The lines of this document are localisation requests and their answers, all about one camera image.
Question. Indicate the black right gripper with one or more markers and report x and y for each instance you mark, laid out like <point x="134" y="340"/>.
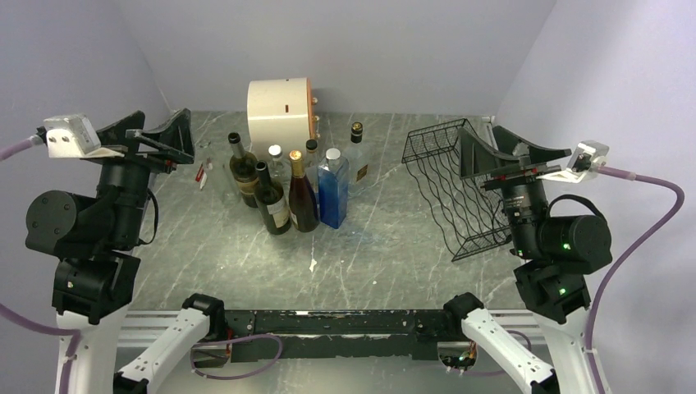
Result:
<point x="475" y="158"/>

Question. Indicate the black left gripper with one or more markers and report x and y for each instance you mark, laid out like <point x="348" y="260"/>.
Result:
<point x="175" y="140"/>

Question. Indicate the dark green silver-capped wine bottle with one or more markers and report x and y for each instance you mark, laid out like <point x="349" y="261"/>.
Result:
<point x="243" y="169"/>

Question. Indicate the clear tall glass bottle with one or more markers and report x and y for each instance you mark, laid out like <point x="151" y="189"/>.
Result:
<point x="230" y="194"/>

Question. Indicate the clear bottle with black cap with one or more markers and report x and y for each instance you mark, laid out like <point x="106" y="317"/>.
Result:
<point x="357" y="154"/>

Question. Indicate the large clear round bottle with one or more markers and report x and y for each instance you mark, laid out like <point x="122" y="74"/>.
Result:
<point x="279" y="167"/>

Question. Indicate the dark wine bottle black cap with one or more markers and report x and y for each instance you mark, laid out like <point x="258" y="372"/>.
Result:
<point x="270" y="199"/>

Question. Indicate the blue clear vodka bottle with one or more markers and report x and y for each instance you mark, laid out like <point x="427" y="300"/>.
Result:
<point x="333" y="188"/>

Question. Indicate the clear bottle with cork stopper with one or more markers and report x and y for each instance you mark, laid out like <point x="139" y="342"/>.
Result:
<point x="311" y="160"/>

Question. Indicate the red wine bottle gold foil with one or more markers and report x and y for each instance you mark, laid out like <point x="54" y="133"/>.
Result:
<point x="302" y="199"/>

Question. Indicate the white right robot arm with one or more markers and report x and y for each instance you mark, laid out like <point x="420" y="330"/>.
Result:
<point x="557" y="254"/>

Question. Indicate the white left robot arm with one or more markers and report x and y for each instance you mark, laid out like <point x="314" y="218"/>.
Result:
<point x="93" y="238"/>

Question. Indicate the red white box cutter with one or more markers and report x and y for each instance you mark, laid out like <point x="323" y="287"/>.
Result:
<point x="202" y="174"/>

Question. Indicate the white cylindrical drum appliance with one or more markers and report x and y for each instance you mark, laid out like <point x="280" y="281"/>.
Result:
<point x="281" y="112"/>

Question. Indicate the black wire wine rack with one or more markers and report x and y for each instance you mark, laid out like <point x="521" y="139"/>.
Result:
<point x="469" y="218"/>

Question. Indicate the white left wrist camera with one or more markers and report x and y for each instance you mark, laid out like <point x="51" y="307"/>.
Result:
<point x="73" y="136"/>

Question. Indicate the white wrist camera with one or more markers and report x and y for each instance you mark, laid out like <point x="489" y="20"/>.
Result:
<point x="584" y="163"/>
<point x="73" y="136"/>

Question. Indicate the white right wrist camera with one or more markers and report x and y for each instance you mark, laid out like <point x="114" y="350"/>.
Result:
<point x="584" y="163"/>

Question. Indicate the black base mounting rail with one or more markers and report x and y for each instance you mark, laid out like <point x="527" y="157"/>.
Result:
<point x="293" y="334"/>

